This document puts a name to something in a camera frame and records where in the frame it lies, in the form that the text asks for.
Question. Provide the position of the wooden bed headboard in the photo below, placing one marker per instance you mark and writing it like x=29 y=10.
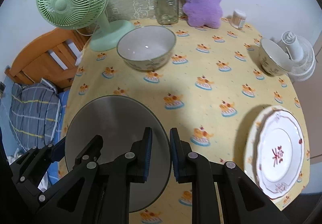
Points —
x=48 y=56

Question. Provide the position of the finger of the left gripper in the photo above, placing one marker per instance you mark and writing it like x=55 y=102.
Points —
x=90 y=154
x=56 y=152

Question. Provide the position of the large yellow floral plate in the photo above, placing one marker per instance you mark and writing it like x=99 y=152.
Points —
x=251 y=149

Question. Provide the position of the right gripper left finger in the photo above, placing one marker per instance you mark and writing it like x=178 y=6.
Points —
x=114 y=180

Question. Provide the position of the green desk fan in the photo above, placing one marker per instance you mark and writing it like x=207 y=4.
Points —
x=78 y=14

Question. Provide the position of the glass jar red lid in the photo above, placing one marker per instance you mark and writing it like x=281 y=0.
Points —
x=166 y=11

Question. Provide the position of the grey plaid pillow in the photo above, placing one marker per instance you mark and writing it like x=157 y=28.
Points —
x=34 y=114

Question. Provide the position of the pile of clothes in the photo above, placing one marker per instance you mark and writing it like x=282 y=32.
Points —
x=17 y=154

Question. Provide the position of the yellow patterned tablecloth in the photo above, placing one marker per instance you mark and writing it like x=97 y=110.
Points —
x=211 y=90

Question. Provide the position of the white plate red pattern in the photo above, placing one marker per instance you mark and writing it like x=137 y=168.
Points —
x=280 y=153

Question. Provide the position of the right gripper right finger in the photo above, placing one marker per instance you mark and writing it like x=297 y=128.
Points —
x=220 y=193

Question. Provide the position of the white clip fan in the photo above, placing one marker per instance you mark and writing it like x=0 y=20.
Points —
x=301 y=56

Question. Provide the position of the toothpick container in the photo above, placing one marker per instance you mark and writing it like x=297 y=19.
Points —
x=238 y=19

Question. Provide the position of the floral ceramic bowl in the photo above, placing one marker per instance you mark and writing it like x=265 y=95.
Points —
x=147 y=48
x=121 y=121
x=273 y=59

